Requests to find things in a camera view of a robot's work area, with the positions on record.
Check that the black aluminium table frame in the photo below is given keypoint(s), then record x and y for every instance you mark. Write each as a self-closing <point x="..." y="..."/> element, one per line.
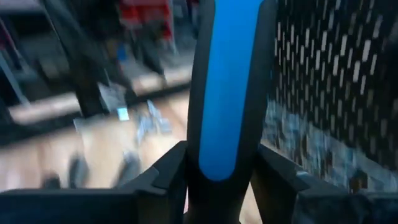
<point x="37" y="130"/>

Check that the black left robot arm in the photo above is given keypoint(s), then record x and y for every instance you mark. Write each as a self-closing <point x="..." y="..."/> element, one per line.
<point x="84" y="77"/>

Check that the long chrome socket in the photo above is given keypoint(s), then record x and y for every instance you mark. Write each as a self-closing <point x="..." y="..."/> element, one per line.
<point x="153" y="110"/>
<point x="143" y="129"/>

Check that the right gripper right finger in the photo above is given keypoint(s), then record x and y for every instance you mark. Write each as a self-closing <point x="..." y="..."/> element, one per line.
<point x="311" y="205"/>

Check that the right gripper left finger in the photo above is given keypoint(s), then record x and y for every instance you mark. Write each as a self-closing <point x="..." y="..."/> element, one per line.
<point x="93" y="208"/>

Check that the silver metal base bracket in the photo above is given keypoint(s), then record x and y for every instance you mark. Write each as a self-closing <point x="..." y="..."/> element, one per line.
<point x="112" y="99"/>

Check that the black metal pegboard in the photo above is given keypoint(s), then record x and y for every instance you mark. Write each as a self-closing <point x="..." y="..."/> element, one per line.
<point x="326" y="46"/>

